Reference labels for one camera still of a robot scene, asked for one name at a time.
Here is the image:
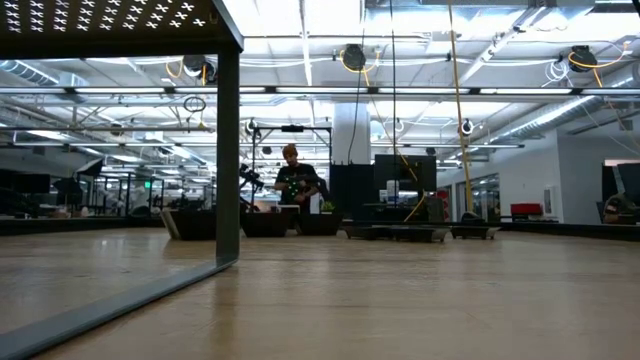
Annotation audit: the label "black hanging cable coil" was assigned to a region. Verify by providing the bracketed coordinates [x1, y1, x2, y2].
[182, 94, 208, 114]

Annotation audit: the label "black ceiling cable reel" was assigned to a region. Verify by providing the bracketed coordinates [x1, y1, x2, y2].
[180, 53, 219, 85]
[568, 44, 599, 74]
[341, 43, 369, 72]

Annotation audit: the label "red box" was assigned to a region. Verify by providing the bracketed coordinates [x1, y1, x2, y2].
[509, 202, 544, 217]

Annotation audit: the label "black monitor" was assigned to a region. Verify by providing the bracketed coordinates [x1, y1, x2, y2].
[0, 169, 51, 196]
[373, 153, 438, 192]
[601, 162, 640, 201]

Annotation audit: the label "person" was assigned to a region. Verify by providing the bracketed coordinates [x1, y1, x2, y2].
[272, 143, 321, 214]
[602, 193, 639, 225]

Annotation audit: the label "silver ventilation duct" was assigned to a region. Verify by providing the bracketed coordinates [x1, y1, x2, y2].
[489, 59, 640, 146]
[0, 59, 91, 89]

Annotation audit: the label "metal ceiling pipe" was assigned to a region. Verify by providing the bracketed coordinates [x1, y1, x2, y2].
[0, 125, 216, 133]

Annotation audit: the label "grey perforated metal riser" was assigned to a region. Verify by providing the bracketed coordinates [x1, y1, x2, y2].
[0, 0, 245, 360]

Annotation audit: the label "black aluminium table frame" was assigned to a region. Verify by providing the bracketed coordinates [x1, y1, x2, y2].
[0, 215, 640, 244]

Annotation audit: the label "thin yellow hanging cable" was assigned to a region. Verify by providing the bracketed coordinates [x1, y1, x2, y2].
[339, 47, 429, 223]

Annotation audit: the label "black camera rig frame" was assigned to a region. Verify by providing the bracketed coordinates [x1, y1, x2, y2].
[249, 124, 334, 214]

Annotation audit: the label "short ceiling light strip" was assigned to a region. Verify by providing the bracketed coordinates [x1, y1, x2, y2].
[369, 142, 526, 150]

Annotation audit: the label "black device with green lights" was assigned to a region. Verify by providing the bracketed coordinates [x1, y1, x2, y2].
[279, 173, 326, 201]

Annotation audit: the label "thick yellow hanging cable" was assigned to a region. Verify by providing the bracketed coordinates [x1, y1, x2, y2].
[446, 0, 475, 215]

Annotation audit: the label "black studio lamp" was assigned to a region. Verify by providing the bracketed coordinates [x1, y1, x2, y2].
[74, 157, 105, 177]
[52, 177, 85, 206]

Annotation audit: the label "long ceiling light strip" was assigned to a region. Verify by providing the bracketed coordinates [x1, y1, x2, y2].
[0, 85, 640, 97]

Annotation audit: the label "black cabinet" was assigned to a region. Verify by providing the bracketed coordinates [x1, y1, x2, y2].
[328, 163, 376, 222]

